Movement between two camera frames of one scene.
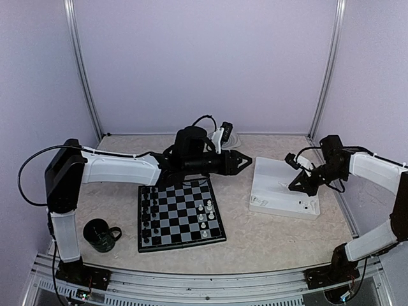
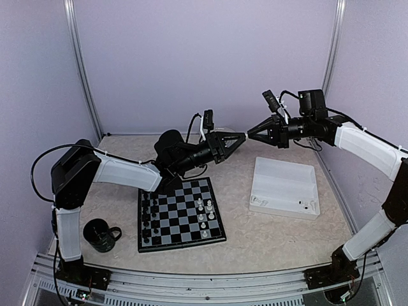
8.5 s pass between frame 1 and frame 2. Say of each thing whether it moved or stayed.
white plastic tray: stayed
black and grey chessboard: stayed
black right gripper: moved
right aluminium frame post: stayed
